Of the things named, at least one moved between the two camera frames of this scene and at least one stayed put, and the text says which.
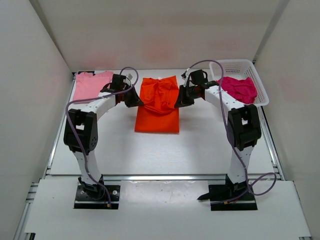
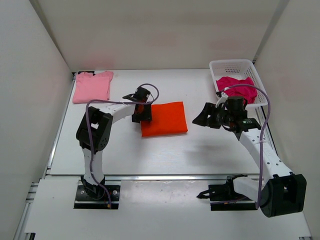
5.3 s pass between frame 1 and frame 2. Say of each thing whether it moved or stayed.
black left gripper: moved
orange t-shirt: moved
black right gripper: moved
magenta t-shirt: stayed
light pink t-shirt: stayed
